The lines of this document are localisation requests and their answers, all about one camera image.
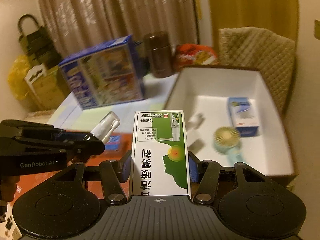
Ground wall socket plate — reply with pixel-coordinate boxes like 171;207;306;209
313;20;320;40

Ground beige curtain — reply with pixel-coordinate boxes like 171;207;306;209
39;0;199;56

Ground teal handheld mini fan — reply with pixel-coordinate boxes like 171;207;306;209
213;126;245;166

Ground light blue medicine box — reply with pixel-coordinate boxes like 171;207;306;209
227;97;259;137

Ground green white spray box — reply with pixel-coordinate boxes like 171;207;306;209
129;110;191;196

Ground red instant rice bowl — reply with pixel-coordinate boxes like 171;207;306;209
173;43;218;72

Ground white spray nozzle bottle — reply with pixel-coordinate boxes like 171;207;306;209
84;111;120;144

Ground blue milk carton box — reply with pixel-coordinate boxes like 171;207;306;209
59;35;145;109

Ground brown cardboard storage box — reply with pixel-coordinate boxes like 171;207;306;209
165;67;297;186

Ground black folding cart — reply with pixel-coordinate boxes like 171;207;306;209
17;14;62;69

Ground white power adapter cube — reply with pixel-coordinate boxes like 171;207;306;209
188;139;205;155

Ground blue white small box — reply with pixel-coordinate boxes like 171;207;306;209
105;134;123;153

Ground cardboard boxes on floor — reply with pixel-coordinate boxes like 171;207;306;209
24;64;71;111

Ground yellow plastic bag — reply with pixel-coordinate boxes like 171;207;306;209
7;55;31;101

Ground person left hand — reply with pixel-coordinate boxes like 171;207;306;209
1;176;20;202

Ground white usb charger plug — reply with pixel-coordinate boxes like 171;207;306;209
186;112;205;131

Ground brown thermos flask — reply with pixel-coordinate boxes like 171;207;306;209
143;31;174;78

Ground quilted beige chair cover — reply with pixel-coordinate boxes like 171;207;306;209
219;27;296;113

